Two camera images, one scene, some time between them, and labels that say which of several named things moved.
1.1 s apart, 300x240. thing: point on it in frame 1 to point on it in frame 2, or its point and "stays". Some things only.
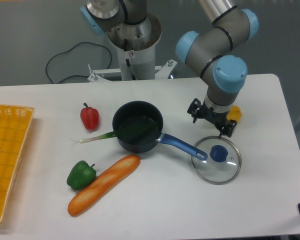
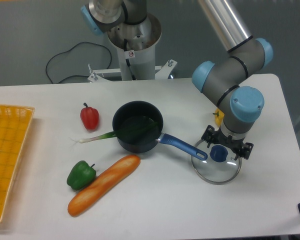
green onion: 118,132 stays
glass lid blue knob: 223,163 stays
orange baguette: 108,181 stays
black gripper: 225,127 to 242,150
